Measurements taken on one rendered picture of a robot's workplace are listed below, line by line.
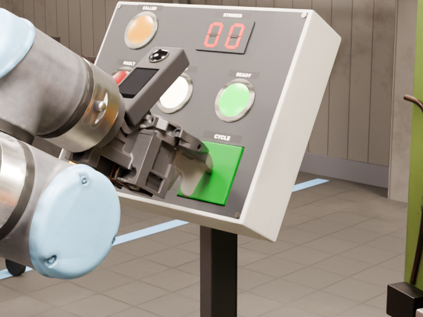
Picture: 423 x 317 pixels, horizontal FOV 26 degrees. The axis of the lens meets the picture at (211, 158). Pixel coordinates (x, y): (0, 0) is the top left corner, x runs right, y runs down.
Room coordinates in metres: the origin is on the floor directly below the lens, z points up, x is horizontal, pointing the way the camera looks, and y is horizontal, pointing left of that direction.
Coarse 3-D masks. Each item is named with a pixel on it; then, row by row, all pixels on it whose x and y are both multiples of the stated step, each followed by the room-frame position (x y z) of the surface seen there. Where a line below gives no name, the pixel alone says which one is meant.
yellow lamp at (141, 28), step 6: (138, 18) 1.29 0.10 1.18; (144, 18) 1.29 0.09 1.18; (150, 18) 1.28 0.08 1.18; (132, 24) 1.30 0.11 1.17; (138, 24) 1.29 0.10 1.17; (144, 24) 1.28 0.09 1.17; (150, 24) 1.27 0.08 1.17; (132, 30) 1.29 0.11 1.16; (138, 30) 1.28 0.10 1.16; (144, 30) 1.27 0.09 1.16; (150, 30) 1.27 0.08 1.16; (132, 36) 1.28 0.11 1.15; (138, 36) 1.27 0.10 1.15; (144, 36) 1.27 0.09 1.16; (132, 42) 1.28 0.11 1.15; (138, 42) 1.27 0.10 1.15
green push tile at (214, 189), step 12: (216, 144) 1.10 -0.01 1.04; (216, 156) 1.09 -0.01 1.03; (228, 156) 1.08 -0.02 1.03; (240, 156) 1.07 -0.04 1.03; (216, 168) 1.08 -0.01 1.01; (228, 168) 1.07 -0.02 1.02; (204, 180) 1.08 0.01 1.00; (216, 180) 1.07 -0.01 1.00; (228, 180) 1.06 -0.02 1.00; (180, 192) 1.09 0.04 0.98; (204, 192) 1.07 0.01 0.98; (216, 192) 1.06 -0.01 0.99; (228, 192) 1.05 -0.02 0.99; (216, 204) 1.06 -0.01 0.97
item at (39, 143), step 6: (90, 60) 5.67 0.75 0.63; (36, 138) 5.14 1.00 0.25; (42, 138) 5.11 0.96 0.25; (36, 144) 5.14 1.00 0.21; (42, 144) 5.11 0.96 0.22; (48, 144) 5.09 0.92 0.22; (42, 150) 5.11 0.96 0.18; (48, 150) 5.09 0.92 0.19; (54, 150) 5.07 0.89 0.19; (60, 150) 5.04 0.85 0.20; (54, 156) 5.07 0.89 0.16
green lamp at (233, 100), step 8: (232, 88) 1.13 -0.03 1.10; (240, 88) 1.12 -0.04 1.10; (224, 96) 1.13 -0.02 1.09; (232, 96) 1.12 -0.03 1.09; (240, 96) 1.12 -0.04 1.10; (248, 96) 1.11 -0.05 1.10; (224, 104) 1.12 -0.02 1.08; (232, 104) 1.12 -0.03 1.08; (240, 104) 1.11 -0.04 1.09; (224, 112) 1.12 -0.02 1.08; (232, 112) 1.11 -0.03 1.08
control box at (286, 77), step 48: (144, 48) 1.26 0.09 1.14; (192, 48) 1.21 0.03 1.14; (240, 48) 1.16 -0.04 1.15; (288, 48) 1.12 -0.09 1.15; (336, 48) 1.17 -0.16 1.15; (192, 96) 1.17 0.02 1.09; (288, 96) 1.09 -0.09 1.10; (240, 144) 1.08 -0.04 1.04; (288, 144) 1.09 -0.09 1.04; (240, 192) 1.04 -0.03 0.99; (288, 192) 1.09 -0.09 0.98
